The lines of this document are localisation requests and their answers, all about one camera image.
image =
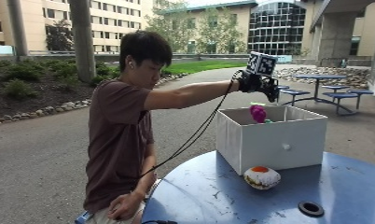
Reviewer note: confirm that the magenta soft toy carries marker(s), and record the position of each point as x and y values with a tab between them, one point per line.
258	113

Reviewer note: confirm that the white marker cube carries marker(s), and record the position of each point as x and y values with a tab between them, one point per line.
262	64

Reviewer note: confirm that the blue picnic table with seats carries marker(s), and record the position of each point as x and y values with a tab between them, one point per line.
323	90

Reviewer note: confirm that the white storage box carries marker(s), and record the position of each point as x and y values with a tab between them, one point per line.
274	140

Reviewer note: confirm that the white egg soft toy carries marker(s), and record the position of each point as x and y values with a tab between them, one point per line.
260	177

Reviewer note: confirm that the white earbud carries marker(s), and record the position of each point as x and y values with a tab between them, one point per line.
129	63

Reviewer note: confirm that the the person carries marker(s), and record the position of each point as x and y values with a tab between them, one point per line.
117	130

